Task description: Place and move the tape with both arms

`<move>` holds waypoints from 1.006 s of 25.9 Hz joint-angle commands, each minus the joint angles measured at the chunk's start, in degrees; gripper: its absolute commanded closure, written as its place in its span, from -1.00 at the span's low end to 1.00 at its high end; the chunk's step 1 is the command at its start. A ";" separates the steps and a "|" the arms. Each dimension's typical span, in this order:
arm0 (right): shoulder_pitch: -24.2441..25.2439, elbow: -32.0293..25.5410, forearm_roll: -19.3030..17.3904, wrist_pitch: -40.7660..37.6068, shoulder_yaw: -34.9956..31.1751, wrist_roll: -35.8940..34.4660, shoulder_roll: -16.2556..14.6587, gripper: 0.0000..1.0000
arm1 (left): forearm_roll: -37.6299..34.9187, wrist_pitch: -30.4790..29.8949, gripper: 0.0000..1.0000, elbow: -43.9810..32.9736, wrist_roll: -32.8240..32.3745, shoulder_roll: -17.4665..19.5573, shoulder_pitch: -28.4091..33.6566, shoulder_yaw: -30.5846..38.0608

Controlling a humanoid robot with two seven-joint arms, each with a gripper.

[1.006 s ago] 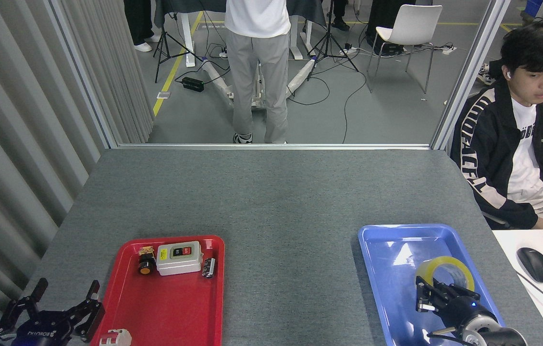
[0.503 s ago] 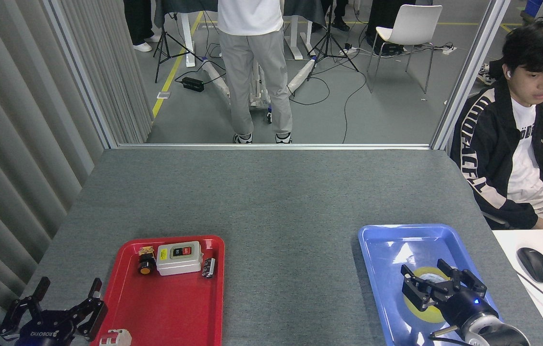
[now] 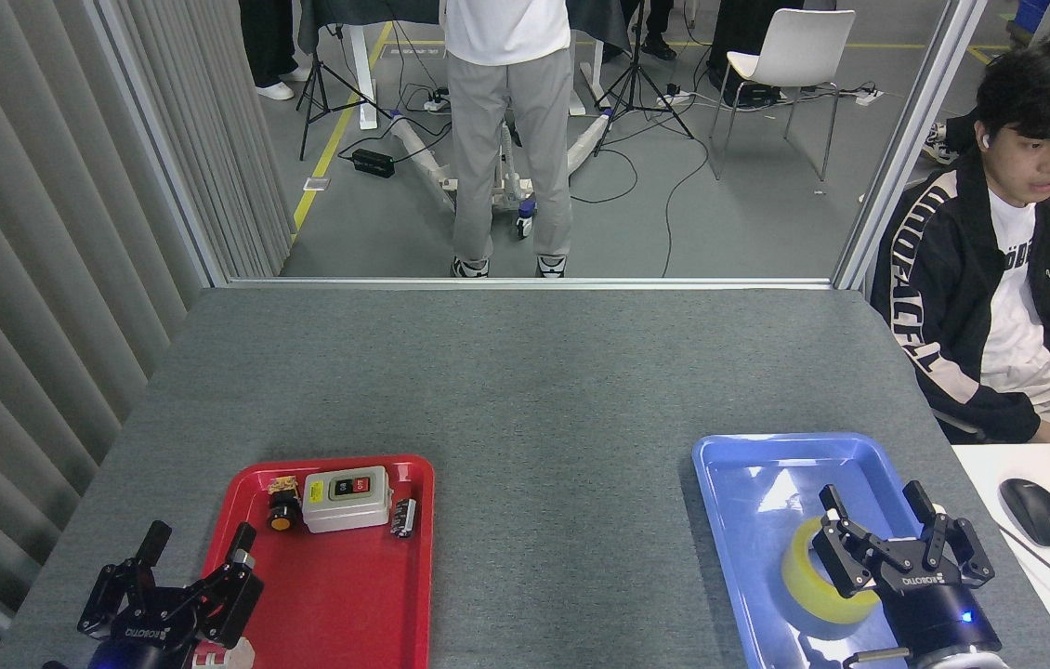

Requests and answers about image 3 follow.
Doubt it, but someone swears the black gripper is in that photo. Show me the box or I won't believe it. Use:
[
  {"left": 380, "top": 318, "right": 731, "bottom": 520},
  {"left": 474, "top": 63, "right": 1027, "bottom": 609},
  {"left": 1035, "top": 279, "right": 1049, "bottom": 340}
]
[
  {"left": 808, "top": 480, "right": 1000, "bottom": 656},
  {"left": 77, "top": 520, "right": 264, "bottom": 669}
]

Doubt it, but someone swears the yellow tape roll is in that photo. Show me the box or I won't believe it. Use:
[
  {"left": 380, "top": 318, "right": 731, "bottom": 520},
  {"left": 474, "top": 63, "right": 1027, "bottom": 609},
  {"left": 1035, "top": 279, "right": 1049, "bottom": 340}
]
[{"left": 781, "top": 516, "right": 884, "bottom": 625}]

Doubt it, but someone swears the red white circuit breaker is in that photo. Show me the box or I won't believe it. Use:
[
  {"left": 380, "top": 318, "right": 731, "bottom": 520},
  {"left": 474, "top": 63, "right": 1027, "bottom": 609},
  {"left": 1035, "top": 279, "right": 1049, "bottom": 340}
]
[{"left": 192, "top": 637, "right": 256, "bottom": 669}]

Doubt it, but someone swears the white desk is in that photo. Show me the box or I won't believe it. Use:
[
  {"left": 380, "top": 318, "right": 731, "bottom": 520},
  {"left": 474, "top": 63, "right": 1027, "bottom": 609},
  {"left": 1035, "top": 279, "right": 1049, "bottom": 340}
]
[{"left": 951, "top": 443, "right": 1050, "bottom": 669}]

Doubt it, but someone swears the black orange push button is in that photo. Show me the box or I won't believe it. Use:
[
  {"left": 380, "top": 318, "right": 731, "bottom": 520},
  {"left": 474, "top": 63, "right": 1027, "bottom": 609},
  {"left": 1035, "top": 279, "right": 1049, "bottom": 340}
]
[{"left": 267, "top": 476, "right": 303, "bottom": 532}]

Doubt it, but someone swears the black computer mouse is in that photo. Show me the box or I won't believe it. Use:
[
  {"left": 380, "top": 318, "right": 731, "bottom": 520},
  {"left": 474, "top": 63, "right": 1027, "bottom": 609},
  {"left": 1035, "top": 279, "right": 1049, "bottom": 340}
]
[{"left": 998, "top": 478, "right": 1050, "bottom": 548}]

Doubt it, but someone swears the red plastic tray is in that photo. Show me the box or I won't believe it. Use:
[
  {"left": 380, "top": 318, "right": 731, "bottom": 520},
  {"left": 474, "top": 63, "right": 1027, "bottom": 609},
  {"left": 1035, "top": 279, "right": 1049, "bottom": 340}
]
[{"left": 195, "top": 454, "right": 435, "bottom": 669}]

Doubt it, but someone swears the blue plastic tray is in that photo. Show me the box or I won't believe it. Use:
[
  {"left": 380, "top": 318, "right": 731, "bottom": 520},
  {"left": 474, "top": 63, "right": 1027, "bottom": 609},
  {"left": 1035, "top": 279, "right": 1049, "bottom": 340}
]
[{"left": 691, "top": 432, "right": 995, "bottom": 669}]

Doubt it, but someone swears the seated person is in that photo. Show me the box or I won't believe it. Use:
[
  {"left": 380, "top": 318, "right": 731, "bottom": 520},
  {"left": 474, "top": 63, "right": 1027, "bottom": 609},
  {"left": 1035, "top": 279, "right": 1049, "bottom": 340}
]
[{"left": 869, "top": 37, "right": 1050, "bottom": 445}]

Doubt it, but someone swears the white stand on wheels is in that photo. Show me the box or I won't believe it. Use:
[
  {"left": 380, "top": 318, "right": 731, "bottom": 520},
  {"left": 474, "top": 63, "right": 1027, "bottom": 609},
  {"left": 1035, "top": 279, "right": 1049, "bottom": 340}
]
[{"left": 388, "top": 107, "right": 614, "bottom": 241}]

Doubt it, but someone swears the white chair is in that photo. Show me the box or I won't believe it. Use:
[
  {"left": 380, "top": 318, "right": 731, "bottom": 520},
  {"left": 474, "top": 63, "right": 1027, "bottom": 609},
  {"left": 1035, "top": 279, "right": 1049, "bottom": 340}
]
[{"left": 709, "top": 8, "right": 858, "bottom": 183}]

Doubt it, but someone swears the black tripod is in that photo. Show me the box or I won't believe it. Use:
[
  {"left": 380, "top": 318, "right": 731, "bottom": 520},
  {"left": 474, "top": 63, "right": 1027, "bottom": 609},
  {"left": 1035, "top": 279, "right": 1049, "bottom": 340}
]
[
  {"left": 295, "top": 23, "right": 393, "bottom": 162},
  {"left": 593, "top": 0, "right": 695, "bottom": 157}
]

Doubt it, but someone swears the person in background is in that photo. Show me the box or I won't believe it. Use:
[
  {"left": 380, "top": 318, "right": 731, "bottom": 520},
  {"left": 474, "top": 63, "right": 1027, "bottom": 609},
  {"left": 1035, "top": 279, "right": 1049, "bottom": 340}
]
[
  {"left": 618, "top": 0, "right": 679, "bottom": 62},
  {"left": 239, "top": 0, "right": 314, "bottom": 101}
]

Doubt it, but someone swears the table with dark cloth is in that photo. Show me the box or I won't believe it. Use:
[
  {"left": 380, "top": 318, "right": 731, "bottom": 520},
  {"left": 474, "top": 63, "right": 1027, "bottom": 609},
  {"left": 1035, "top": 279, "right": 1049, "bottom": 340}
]
[{"left": 295, "top": 0, "right": 633, "bottom": 129}]

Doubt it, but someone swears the standing person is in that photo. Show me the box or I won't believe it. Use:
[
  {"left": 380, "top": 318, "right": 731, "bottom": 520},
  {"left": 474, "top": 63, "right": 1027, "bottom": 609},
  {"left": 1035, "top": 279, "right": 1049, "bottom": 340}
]
[{"left": 440, "top": 0, "right": 574, "bottom": 279}]

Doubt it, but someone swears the grey switch box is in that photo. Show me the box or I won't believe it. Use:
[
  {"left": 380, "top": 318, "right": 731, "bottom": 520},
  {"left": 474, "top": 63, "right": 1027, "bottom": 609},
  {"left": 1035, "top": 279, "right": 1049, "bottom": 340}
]
[{"left": 302, "top": 466, "right": 393, "bottom": 534}]

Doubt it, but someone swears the silver rail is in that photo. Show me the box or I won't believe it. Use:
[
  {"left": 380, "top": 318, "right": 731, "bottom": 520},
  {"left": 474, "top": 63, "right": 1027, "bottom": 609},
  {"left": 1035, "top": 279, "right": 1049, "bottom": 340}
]
[{"left": 226, "top": 276, "right": 834, "bottom": 291}]

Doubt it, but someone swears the silver post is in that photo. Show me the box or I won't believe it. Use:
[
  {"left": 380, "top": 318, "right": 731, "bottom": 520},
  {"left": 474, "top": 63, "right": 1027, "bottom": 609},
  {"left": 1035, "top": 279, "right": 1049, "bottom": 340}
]
[
  {"left": 84, "top": 0, "right": 229, "bottom": 287},
  {"left": 830, "top": 0, "right": 989, "bottom": 291}
]

